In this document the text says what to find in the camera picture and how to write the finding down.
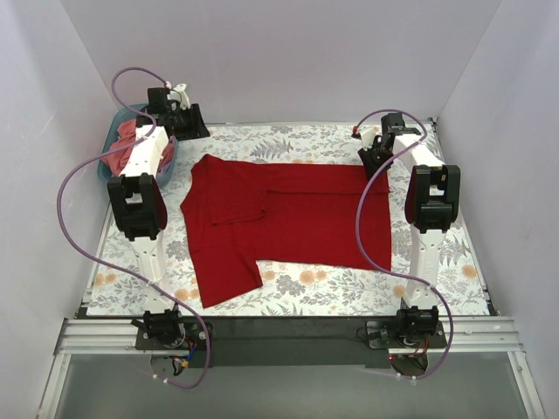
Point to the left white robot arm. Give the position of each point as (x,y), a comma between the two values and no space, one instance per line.
(140,212)

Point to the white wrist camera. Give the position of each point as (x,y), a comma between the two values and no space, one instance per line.
(178,95)
(366,135)

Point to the pink t shirt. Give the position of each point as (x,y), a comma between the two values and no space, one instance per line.
(126,135)

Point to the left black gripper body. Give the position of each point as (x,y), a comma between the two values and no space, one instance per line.
(192,123)

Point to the blue plastic basket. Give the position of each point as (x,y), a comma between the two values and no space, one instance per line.
(105,173)

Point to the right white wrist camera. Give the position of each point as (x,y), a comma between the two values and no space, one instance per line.
(366,135)

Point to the aluminium frame rail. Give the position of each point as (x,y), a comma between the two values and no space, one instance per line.
(86,337)

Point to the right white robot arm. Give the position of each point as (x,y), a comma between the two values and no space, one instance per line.
(430,208)

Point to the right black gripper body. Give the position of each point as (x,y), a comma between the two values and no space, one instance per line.
(372,158)

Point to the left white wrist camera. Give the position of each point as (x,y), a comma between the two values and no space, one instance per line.
(178,95)

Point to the dark red t shirt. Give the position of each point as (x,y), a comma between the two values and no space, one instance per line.
(237,213)

